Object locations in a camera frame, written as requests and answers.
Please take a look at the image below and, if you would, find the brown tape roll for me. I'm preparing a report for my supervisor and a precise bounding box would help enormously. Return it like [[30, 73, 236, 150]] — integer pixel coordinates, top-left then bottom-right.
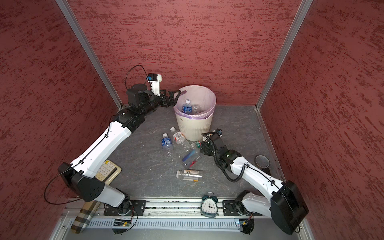
[[254, 155, 270, 169]]

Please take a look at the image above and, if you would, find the aluminium rail frame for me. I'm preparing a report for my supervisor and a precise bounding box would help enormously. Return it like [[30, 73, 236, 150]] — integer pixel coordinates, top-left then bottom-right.
[[49, 196, 314, 240]]

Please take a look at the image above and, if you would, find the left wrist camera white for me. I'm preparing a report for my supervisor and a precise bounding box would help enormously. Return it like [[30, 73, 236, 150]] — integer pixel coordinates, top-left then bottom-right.
[[148, 73, 162, 96]]

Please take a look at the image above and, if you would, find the white ribbed waste bin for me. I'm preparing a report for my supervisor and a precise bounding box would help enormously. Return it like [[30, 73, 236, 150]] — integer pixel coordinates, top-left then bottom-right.
[[173, 85, 217, 142]]

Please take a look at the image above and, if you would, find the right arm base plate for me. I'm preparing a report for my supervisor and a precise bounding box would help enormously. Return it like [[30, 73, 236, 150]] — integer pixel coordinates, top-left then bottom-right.
[[222, 200, 263, 217]]

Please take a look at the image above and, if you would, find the right corner aluminium post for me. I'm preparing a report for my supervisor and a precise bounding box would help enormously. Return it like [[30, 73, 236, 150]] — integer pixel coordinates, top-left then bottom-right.
[[256, 0, 313, 111]]

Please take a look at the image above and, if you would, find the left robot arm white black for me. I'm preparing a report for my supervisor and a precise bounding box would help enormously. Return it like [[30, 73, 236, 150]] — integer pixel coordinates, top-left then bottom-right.
[[58, 84, 183, 216]]

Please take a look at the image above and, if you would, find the clear tube white label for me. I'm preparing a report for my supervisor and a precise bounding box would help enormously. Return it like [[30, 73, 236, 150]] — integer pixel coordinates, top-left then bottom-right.
[[176, 170, 203, 178]]

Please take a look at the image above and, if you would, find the plaid checkered pouch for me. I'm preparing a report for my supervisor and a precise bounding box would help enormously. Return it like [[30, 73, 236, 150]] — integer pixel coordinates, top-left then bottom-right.
[[71, 201, 100, 234]]

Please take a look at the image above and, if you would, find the green alarm clock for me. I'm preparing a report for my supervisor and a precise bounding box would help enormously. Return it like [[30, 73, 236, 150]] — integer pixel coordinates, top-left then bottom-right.
[[200, 192, 219, 218]]

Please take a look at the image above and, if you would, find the clear tube yellow tip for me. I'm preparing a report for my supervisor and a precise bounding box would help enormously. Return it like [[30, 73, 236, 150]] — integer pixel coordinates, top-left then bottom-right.
[[183, 178, 199, 182]]

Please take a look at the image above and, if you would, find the left corner aluminium post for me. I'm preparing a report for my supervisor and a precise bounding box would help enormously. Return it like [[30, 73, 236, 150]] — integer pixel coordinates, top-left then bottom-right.
[[56, 0, 123, 110]]

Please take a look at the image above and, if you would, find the corner aluminium post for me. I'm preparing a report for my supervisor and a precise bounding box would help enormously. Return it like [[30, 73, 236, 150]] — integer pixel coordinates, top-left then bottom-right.
[[56, 0, 123, 110], [256, 0, 313, 111]]

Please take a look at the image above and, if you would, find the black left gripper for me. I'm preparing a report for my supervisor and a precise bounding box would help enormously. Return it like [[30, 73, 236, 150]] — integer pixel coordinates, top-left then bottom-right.
[[140, 87, 181, 116]]

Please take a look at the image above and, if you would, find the purple bin liner bag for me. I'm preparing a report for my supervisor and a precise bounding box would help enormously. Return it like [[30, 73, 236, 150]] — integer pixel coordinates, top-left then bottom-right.
[[173, 85, 217, 120]]

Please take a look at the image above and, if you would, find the beige calculator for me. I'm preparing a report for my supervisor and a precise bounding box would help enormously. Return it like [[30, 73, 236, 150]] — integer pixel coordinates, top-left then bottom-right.
[[95, 160, 122, 185]]

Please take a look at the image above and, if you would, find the green label clear bottle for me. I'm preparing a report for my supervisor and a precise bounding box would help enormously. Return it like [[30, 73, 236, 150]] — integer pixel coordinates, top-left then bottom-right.
[[191, 141, 202, 149]]

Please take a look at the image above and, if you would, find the white red label bottle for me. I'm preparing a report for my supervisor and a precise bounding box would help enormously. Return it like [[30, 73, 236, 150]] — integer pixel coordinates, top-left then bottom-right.
[[170, 127, 192, 152]]

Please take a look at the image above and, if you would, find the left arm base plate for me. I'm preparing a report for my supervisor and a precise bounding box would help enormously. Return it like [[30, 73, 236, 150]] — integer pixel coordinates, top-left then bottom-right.
[[104, 200, 147, 217]]

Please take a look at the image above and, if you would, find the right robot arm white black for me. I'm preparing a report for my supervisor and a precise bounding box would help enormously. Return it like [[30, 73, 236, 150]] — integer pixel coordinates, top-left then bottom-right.
[[200, 129, 309, 235]]

